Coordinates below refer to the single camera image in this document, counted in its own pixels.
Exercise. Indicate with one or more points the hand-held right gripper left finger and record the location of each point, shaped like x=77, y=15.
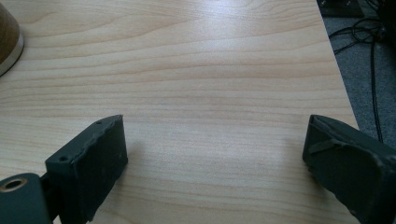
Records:
x=93, y=161

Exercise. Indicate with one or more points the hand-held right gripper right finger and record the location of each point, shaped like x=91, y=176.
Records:
x=348, y=168

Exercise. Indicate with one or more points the brown round container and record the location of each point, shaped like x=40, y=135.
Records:
x=7, y=37

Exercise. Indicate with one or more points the black equipment base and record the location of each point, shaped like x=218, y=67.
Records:
x=341, y=7

